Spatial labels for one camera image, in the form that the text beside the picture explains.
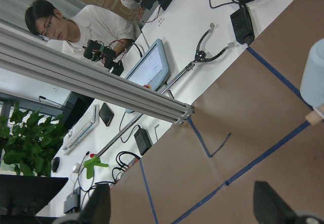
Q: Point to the black smartphone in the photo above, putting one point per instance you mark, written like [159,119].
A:
[106,114]

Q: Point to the light blue ikea cup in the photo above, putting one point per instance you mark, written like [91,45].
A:
[311,88]

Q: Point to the person in white shirt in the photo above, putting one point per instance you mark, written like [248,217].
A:
[91,22]

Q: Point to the green handled reacher grabber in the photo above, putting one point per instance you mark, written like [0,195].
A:
[156,104]

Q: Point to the blue teach pendant tablet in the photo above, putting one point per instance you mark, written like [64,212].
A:
[152,69]

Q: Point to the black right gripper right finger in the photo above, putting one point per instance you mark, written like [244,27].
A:
[269,207]

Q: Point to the black computer monitor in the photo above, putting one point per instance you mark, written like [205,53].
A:
[27,195]

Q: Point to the white keyboard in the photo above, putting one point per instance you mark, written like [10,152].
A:
[85,125]

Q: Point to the black power adapter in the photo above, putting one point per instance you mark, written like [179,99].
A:
[242,26]

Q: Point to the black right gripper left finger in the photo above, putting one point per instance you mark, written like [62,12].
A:
[96,211]

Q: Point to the aluminium frame post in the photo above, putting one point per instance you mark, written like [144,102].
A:
[33,59]

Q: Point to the green potted plant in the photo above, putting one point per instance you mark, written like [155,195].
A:
[30,141]

